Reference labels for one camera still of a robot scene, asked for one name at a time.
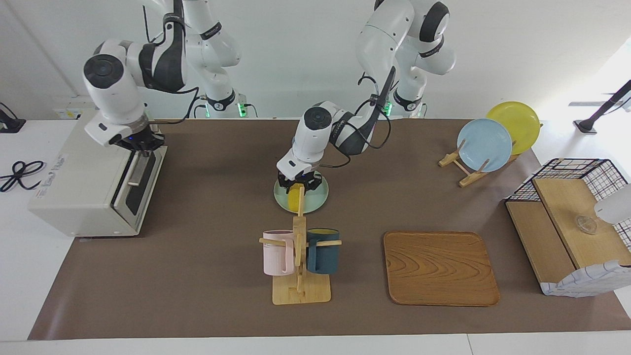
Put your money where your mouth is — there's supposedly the pale green plate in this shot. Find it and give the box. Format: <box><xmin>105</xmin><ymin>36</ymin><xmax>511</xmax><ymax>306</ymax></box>
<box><xmin>274</xmin><ymin>173</ymin><xmax>329</xmax><ymax>214</ymax></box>

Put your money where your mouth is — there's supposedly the yellow corn cob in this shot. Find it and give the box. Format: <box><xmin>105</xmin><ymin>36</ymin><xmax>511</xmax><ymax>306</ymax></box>
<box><xmin>288</xmin><ymin>183</ymin><xmax>306</xmax><ymax>213</ymax></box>

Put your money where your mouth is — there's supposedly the glass oven door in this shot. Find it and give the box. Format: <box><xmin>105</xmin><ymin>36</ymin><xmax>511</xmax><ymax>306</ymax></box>
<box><xmin>111</xmin><ymin>145</ymin><xmax>168</xmax><ymax>233</ymax></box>

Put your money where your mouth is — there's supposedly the beige toaster oven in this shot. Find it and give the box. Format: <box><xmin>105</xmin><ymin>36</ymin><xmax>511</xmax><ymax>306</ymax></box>
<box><xmin>28</xmin><ymin>118</ymin><xmax>168</xmax><ymax>238</ymax></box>

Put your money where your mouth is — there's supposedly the pink mug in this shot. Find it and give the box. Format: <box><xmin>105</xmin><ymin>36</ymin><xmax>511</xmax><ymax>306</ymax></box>
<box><xmin>262</xmin><ymin>230</ymin><xmax>295</xmax><ymax>276</ymax></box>

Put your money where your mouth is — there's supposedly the dark blue mug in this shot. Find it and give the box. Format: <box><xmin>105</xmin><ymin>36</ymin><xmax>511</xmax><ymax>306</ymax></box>
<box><xmin>306</xmin><ymin>228</ymin><xmax>340</xmax><ymax>275</ymax></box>

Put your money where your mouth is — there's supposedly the wooden mug tree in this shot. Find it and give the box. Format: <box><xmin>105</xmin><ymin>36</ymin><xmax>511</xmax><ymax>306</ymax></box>
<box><xmin>259</xmin><ymin>186</ymin><xmax>342</xmax><ymax>305</ymax></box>

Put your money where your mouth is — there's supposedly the brown table mat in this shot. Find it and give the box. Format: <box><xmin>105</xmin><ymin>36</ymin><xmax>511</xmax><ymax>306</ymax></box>
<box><xmin>28</xmin><ymin>118</ymin><xmax>631</xmax><ymax>341</ymax></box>

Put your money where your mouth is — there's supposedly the black desk clamp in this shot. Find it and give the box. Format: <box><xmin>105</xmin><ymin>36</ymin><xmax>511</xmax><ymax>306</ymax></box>
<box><xmin>0</xmin><ymin>102</ymin><xmax>27</xmax><ymax>134</ymax></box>

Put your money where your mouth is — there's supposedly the wooden serving tray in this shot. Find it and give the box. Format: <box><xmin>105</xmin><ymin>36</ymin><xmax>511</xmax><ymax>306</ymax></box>
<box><xmin>384</xmin><ymin>231</ymin><xmax>500</xmax><ymax>307</ymax></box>

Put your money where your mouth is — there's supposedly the wooden plate rack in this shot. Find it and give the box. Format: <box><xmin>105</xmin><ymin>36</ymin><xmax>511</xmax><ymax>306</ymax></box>
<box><xmin>439</xmin><ymin>123</ymin><xmax>543</xmax><ymax>188</ymax></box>

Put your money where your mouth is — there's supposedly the light blue plate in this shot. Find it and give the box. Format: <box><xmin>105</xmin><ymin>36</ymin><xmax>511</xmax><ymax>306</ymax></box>
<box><xmin>457</xmin><ymin>118</ymin><xmax>513</xmax><ymax>173</ymax></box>

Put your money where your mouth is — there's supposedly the yellow plate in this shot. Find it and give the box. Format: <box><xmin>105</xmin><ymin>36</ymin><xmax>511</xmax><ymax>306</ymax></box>
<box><xmin>486</xmin><ymin>101</ymin><xmax>541</xmax><ymax>156</ymax></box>

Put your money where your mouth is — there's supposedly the wooden shelf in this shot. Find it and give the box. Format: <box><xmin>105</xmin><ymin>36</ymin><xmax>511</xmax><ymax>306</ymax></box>
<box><xmin>506</xmin><ymin>177</ymin><xmax>631</xmax><ymax>284</ymax></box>

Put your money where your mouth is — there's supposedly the clear glass lid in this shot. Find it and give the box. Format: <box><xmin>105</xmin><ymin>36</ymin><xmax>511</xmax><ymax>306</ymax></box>
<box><xmin>574</xmin><ymin>215</ymin><xmax>598</xmax><ymax>235</ymax></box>

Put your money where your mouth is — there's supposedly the wooden box with mesh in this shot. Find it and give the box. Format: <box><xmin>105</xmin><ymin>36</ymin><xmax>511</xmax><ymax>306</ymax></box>
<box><xmin>505</xmin><ymin>158</ymin><xmax>631</xmax><ymax>252</ymax></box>

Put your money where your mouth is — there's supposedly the white rounded object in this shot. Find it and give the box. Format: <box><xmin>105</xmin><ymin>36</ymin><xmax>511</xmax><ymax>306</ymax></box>
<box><xmin>594</xmin><ymin>183</ymin><xmax>631</xmax><ymax>225</ymax></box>

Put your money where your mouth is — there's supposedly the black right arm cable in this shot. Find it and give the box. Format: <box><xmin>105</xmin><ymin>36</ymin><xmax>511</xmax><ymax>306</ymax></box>
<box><xmin>142</xmin><ymin>5</ymin><xmax>204</xmax><ymax>125</ymax></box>

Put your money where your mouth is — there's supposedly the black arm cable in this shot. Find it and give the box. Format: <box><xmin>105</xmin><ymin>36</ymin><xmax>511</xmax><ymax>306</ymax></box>
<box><xmin>315</xmin><ymin>67</ymin><xmax>396</xmax><ymax>169</ymax></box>
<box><xmin>142</xmin><ymin>5</ymin><xmax>204</xmax><ymax>125</ymax></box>

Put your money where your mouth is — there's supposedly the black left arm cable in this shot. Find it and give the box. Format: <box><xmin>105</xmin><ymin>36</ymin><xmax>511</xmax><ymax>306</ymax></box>
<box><xmin>315</xmin><ymin>67</ymin><xmax>396</xmax><ymax>169</ymax></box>

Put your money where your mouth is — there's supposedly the loose black cable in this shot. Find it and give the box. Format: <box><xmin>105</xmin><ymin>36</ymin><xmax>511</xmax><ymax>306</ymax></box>
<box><xmin>0</xmin><ymin>160</ymin><xmax>46</xmax><ymax>193</ymax></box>

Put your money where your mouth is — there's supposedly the black camera stand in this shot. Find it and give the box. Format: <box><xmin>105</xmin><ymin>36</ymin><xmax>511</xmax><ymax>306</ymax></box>
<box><xmin>573</xmin><ymin>79</ymin><xmax>631</xmax><ymax>135</ymax></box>

